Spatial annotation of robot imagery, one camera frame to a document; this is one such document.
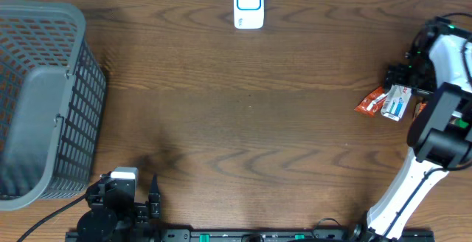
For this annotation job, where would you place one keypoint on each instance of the white barcode scanner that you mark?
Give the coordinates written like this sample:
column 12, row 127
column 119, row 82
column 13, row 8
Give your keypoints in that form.
column 249, row 14

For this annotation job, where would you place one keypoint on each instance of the white Panadol box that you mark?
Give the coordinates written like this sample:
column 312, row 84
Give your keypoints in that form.
column 396, row 102

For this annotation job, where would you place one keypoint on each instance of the grey plastic mesh basket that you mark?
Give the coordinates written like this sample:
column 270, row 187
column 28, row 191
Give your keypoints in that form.
column 52, row 100

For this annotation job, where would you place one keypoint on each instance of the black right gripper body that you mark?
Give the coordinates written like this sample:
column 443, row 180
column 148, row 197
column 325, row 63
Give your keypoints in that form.
column 420, row 74

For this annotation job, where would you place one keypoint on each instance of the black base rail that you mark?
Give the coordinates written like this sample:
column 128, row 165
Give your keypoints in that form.
column 185, row 235

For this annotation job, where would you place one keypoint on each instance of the small orange snack box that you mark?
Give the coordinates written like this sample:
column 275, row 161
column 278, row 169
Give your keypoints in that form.
column 418, row 109

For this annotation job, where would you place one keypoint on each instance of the green lid white jar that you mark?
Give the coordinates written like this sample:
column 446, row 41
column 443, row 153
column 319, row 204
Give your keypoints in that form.
column 460, row 123

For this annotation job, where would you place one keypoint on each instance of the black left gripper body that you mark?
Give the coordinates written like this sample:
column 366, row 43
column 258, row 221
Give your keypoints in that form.
column 140, row 214

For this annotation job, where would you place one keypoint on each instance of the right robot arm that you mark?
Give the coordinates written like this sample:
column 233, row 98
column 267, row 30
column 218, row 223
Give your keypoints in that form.
column 438, row 72

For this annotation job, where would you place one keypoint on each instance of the orange Top chocolate bar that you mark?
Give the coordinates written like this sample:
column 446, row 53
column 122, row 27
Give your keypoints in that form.
column 373, row 102

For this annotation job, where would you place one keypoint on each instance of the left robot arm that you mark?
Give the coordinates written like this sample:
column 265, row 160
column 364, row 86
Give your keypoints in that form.
column 114, row 214

